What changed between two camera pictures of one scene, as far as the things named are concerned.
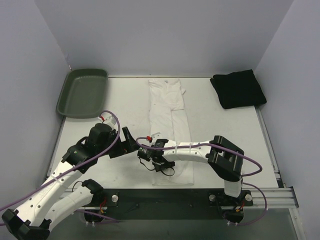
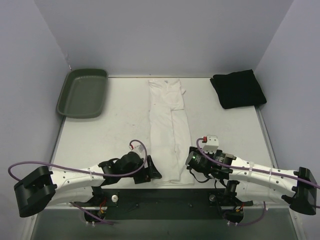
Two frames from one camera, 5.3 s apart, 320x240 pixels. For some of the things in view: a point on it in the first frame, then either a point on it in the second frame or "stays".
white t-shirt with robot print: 168,120 stays
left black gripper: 122,144 → 145,171
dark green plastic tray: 82,93 stays
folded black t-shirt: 239,89 stays
